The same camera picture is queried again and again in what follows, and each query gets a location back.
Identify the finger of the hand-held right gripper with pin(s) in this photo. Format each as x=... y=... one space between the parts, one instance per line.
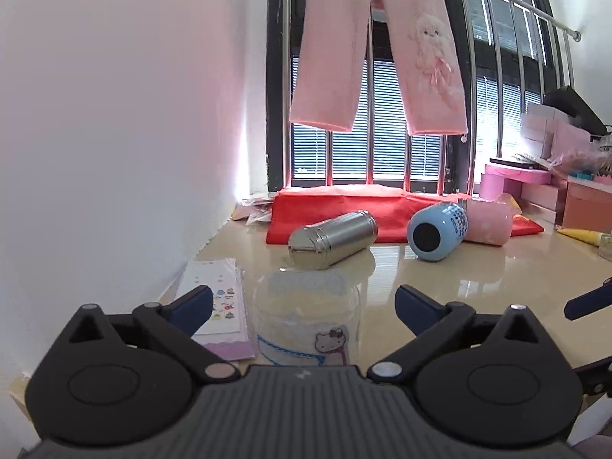
x=585 y=302
x=597 y=376

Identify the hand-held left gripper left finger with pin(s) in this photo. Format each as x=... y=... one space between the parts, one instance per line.
x=191 y=309

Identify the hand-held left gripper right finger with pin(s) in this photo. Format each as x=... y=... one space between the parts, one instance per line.
x=417 y=309

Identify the transparent cartoon print cup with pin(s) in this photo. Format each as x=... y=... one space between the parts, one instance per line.
x=306 y=315

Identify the light blue cup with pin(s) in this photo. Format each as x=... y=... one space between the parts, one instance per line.
x=437 y=232

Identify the stainless steel cup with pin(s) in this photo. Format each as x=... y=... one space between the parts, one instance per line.
x=334 y=239

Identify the pink cup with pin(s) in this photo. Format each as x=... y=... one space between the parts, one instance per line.
x=487 y=222

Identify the cartoon sticker sheet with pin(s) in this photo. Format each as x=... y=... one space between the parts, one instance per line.
x=224 y=306

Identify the yellow tube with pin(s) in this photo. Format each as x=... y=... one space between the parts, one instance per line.
x=585 y=236

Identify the orange pink box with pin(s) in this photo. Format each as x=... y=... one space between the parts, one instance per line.
x=588 y=203

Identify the red cloth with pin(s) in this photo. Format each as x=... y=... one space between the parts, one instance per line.
x=382 y=210

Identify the pile of small papers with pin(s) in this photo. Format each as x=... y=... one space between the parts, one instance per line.
x=253 y=208

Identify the flat pink box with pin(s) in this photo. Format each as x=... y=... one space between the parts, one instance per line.
x=523 y=175

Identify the round pink box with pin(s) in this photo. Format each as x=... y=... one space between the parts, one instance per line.
x=495 y=186

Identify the black book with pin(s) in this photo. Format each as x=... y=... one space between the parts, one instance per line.
x=519 y=162

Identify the stack of pale pink boxes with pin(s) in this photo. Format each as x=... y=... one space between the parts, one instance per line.
x=550 y=134

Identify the black bag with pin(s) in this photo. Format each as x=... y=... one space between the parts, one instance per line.
x=573 y=107

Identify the window blinds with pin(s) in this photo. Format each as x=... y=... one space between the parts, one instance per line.
x=387 y=100

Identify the pink pants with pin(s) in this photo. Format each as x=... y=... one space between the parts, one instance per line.
x=334 y=43

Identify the metal window railing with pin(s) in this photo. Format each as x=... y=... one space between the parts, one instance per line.
x=497 y=24

